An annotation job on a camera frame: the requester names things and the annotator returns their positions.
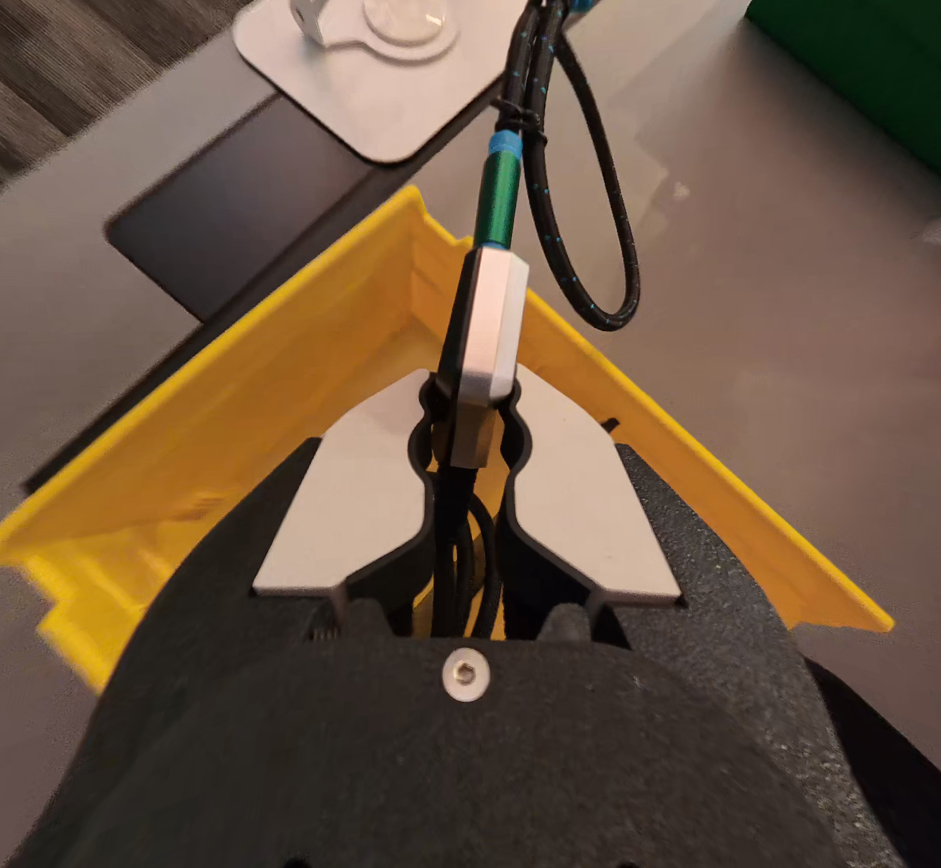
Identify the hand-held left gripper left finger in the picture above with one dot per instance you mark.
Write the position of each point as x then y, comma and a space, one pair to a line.
346, 516

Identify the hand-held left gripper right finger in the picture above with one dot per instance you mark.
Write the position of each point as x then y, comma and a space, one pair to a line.
588, 516

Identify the yellow plastic bin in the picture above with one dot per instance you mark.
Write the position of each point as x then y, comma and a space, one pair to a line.
221, 398

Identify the silver port hub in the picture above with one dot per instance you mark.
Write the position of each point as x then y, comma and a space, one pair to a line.
485, 354

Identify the green plastic bin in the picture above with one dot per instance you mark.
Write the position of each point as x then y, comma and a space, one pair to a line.
868, 16

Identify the black mat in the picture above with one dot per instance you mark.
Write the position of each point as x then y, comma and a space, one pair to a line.
221, 222

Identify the white stand base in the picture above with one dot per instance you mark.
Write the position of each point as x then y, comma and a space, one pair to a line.
397, 75

